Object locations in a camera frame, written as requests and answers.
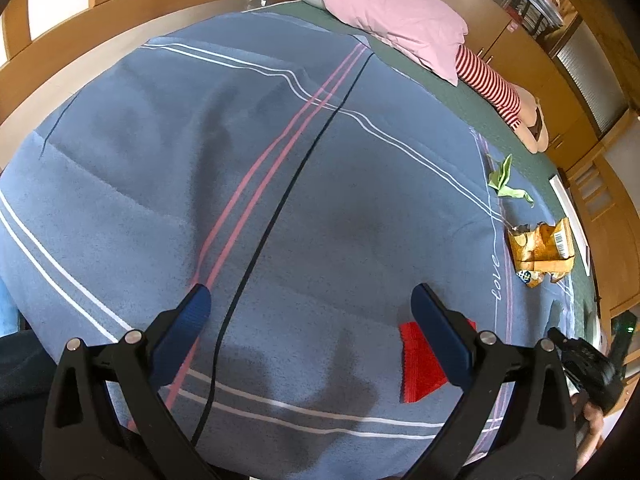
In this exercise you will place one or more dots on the plush doll with striped leg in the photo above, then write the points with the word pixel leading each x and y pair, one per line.
pixel 492 85

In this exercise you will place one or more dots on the red plastic bag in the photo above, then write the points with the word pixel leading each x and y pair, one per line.
pixel 417 365

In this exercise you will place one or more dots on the wooden bed frame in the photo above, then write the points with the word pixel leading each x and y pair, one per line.
pixel 150 20

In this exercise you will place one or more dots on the pink pillow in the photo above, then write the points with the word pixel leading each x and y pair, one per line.
pixel 400 15

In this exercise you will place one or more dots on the blue striped blanket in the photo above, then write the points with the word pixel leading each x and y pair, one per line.
pixel 150 160

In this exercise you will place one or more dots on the orange snack bag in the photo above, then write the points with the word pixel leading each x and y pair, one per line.
pixel 540 252

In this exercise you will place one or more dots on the green crumpled wrapper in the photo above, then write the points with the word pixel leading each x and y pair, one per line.
pixel 502 177

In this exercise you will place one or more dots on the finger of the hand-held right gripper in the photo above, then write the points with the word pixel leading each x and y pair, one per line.
pixel 555 334

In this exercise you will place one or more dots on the wooden cabinet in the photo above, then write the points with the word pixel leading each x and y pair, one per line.
pixel 505 30

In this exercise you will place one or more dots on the person's right hand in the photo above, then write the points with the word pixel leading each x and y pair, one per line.
pixel 590 425

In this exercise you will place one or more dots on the white flat board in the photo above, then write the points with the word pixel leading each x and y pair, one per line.
pixel 570 215

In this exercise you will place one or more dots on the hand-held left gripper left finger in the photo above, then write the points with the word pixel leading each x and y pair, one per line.
pixel 187 320

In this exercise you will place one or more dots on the green bed sheet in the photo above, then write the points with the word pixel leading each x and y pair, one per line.
pixel 527 160

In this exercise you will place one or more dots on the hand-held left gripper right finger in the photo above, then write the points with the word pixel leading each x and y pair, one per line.
pixel 440 330

